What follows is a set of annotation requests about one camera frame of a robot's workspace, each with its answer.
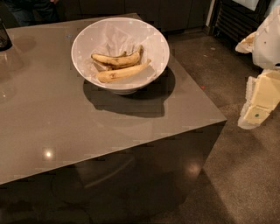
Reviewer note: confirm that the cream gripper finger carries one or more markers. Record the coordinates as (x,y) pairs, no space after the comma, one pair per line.
(262,97)
(247,45)

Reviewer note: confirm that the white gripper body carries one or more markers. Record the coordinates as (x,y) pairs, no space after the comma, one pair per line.
(268,44)

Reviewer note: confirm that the yellow banana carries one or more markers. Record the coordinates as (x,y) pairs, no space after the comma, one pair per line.
(119,74)
(118,62)

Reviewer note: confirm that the white bowl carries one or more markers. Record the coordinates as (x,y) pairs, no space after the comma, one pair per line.
(87,35)

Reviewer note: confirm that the white paper bowl liner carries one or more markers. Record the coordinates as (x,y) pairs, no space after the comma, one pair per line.
(116,35)

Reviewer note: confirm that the black slatted appliance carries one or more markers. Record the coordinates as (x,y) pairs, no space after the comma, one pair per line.
(235,20)

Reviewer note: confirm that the dark cabinet front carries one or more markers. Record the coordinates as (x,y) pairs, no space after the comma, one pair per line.
(167,15)

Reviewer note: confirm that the person in dark clothes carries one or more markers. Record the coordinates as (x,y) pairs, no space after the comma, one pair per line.
(23,11)

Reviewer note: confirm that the dark object at table edge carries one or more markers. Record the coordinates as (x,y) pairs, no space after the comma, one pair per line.
(5,41)

